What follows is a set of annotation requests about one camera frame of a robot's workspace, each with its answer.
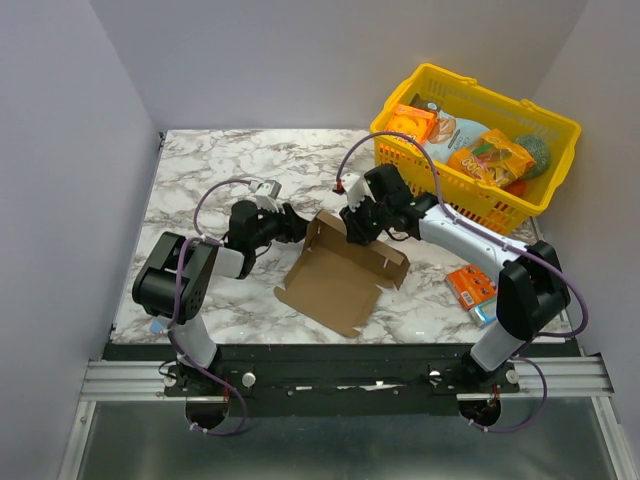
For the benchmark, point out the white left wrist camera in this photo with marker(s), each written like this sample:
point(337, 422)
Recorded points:
point(266, 194)

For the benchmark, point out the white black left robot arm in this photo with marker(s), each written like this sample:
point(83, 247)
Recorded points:
point(174, 280)

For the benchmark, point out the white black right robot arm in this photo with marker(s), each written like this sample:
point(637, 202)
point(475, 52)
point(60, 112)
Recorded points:
point(529, 291)

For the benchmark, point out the aluminium rail frame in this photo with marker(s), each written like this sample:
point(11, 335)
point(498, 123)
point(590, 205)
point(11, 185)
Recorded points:
point(140, 381)

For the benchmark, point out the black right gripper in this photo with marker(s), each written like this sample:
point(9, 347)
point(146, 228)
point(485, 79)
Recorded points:
point(360, 226)

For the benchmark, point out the blue white small box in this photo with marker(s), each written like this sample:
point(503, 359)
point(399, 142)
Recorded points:
point(484, 313)

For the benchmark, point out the orange round item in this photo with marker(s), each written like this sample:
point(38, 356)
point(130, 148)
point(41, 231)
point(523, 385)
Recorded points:
point(517, 188)

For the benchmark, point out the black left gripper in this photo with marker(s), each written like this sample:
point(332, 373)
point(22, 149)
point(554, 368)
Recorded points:
point(293, 227)

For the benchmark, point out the orange snack box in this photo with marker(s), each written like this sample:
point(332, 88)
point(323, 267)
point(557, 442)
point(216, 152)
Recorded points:
point(414, 122)

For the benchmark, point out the yellow plastic basket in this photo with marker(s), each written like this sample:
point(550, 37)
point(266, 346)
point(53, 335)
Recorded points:
point(433, 87)

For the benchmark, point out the orange small box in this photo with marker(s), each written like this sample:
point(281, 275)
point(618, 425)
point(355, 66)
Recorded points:
point(471, 286)

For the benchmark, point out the brown cardboard box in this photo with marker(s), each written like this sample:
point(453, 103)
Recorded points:
point(337, 283)

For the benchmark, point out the orange candy bag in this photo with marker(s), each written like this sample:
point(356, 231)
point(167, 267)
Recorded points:
point(493, 160)

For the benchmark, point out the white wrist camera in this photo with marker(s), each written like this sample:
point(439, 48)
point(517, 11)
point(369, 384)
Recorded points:
point(353, 187)
point(266, 194)

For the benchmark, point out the green steel scouring pad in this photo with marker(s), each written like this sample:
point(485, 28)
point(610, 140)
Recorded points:
point(539, 152)

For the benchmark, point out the light blue snack bag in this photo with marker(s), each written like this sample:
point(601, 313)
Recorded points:
point(451, 134)

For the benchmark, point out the blue small tag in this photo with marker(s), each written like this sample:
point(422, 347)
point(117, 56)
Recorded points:
point(159, 326)

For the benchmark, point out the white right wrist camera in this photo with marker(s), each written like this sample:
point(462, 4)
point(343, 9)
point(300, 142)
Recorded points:
point(353, 187)

